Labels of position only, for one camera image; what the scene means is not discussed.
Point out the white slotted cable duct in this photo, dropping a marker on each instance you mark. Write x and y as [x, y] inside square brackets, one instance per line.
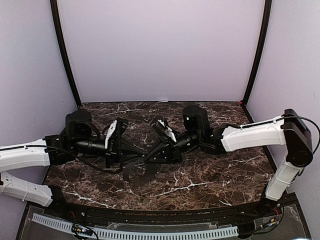
[139, 232]

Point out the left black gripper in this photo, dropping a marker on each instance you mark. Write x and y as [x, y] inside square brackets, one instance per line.
[126, 150]

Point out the black front rail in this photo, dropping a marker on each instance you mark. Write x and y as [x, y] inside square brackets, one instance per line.
[101, 216]

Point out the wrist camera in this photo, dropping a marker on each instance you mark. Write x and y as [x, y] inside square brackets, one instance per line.
[163, 129]
[117, 126]

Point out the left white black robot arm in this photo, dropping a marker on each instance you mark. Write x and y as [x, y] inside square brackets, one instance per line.
[80, 136]

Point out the small circuit board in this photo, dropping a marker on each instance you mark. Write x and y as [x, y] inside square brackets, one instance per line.
[80, 230]

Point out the translucent ring plate with keyrings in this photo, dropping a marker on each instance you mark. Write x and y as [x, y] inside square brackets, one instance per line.
[148, 175]

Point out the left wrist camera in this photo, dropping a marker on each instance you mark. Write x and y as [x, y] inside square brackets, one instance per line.
[117, 126]

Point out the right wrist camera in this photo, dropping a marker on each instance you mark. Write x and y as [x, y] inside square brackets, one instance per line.
[163, 129]

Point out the right black frame post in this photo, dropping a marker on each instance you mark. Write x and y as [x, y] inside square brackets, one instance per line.
[259, 51]

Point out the black frame post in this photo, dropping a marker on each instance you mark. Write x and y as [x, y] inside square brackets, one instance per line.
[63, 51]
[259, 51]

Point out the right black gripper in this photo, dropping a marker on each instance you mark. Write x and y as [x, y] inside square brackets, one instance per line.
[170, 153]

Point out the left black frame post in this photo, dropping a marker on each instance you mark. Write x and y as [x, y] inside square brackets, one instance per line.
[63, 51]

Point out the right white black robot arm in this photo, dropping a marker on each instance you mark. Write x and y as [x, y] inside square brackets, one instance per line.
[288, 129]

